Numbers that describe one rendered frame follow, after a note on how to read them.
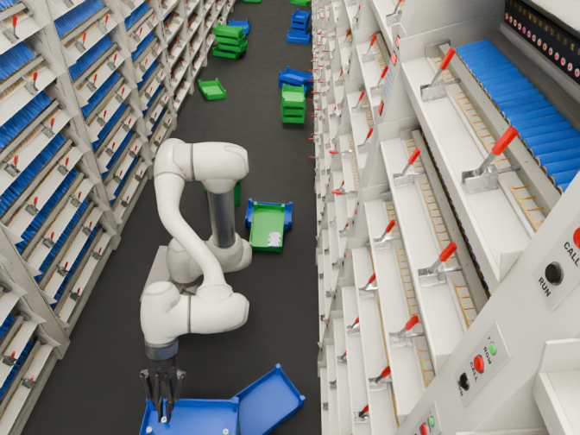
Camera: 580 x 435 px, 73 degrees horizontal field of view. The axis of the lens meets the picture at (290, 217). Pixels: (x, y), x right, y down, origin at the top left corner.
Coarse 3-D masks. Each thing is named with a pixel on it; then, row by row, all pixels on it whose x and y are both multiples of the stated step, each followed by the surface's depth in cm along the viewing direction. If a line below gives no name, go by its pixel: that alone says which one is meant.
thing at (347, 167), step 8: (344, 128) 175; (344, 136) 176; (344, 144) 172; (344, 160) 163; (352, 160) 162; (344, 168) 159; (344, 176) 155; (352, 176) 154; (344, 184) 152; (352, 184) 150; (352, 200) 143; (352, 208) 140
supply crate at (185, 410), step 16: (192, 400) 132; (208, 400) 132; (224, 400) 132; (144, 416) 127; (176, 416) 132; (192, 416) 133; (208, 416) 133; (224, 416) 133; (144, 432) 127; (160, 432) 128; (176, 432) 129; (192, 432) 129; (208, 432) 129
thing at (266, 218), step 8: (256, 208) 255; (264, 208) 258; (272, 208) 257; (280, 208) 257; (256, 216) 255; (264, 216) 256; (272, 216) 256; (280, 216) 256; (256, 224) 252; (264, 224) 253; (272, 224) 253; (280, 224) 253; (256, 232) 250; (264, 232) 250; (280, 232) 251; (256, 240) 247; (264, 240) 248; (256, 248) 242; (264, 248) 241; (272, 248) 241; (280, 248) 240
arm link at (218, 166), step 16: (208, 144) 136; (224, 144) 138; (192, 160) 134; (208, 160) 134; (224, 160) 135; (240, 160) 137; (208, 176) 137; (224, 176) 138; (240, 176) 140; (208, 192) 150; (224, 192) 146; (224, 208) 155; (224, 224) 162; (224, 240) 171; (240, 240) 181; (224, 256) 176; (240, 256) 182; (224, 272) 187
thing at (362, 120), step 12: (348, 84) 162; (360, 84) 161; (348, 96) 163; (360, 96) 146; (360, 108) 149; (360, 120) 146; (372, 120) 144; (360, 132) 140; (372, 132) 138; (360, 144) 130; (360, 156) 130; (360, 168) 117
